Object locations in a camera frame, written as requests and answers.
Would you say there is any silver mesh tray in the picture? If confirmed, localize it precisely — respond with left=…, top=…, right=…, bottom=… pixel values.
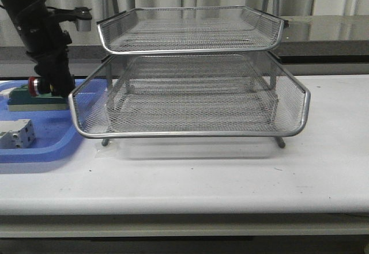
left=97, top=6, right=286, bottom=55
left=106, top=93, right=278, bottom=137
left=69, top=52, right=311, bottom=139

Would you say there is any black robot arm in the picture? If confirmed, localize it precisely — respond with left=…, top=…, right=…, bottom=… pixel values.
left=1, top=0, right=75, bottom=97

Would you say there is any green electrical switch block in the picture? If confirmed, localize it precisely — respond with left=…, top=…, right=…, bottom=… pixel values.
left=7, top=85, right=69, bottom=112

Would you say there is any red emergency push button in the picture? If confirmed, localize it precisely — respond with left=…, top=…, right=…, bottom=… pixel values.
left=28, top=77, right=59, bottom=97

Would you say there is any grey background counter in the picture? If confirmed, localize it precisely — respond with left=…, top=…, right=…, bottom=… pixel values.
left=1, top=15, right=368, bottom=81

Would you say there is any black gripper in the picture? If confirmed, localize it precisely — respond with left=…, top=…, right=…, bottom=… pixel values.
left=27, top=46, right=75, bottom=97

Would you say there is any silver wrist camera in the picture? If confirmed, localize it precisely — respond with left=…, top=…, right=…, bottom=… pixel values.
left=74, top=6, right=92, bottom=32

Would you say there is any blue plastic tray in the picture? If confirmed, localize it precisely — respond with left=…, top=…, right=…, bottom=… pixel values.
left=1, top=97, right=82, bottom=163

